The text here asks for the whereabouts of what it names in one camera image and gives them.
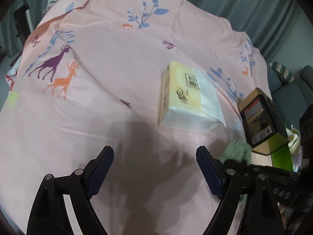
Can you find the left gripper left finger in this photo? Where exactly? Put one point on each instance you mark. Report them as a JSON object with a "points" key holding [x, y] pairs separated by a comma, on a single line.
{"points": [[49, 215]]}

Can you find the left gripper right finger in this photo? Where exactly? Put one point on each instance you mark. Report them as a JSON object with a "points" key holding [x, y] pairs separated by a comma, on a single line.
{"points": [[229, 181]]}

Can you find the green scrunchie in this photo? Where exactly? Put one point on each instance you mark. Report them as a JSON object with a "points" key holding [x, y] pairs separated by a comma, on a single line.
{"points": [[238, 151]]}

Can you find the person's hand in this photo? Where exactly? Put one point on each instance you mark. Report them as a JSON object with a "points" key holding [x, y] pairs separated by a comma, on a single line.
{"points": [[286, 213]]}

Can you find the green cardboard box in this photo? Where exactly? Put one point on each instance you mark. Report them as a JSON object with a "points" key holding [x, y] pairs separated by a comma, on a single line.
{"points": [[281, 156]]}

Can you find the black gold tea tin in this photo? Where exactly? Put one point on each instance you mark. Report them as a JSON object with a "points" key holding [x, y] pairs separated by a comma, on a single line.
{"points": [[264, 128]]}

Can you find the grey sofa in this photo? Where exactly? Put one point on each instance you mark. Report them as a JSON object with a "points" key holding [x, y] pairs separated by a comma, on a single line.
{"points": [[292, 99]]}

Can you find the striped knit pillow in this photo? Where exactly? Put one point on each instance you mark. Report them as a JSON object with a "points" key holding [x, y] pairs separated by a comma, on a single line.
{"points": [[282, 72]]}

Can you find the yellow tissue pack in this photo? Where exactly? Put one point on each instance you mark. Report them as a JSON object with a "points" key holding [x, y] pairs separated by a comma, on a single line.
{"points": [[189, 101]]}

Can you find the pink animal print tablecloth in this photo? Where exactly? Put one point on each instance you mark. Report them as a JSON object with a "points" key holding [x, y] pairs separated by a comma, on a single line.
{"points": [[90, 76]]}

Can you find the grey green curtain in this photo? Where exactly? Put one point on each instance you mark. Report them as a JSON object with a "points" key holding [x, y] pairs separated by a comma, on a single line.
{"points": [[267, 22]]}

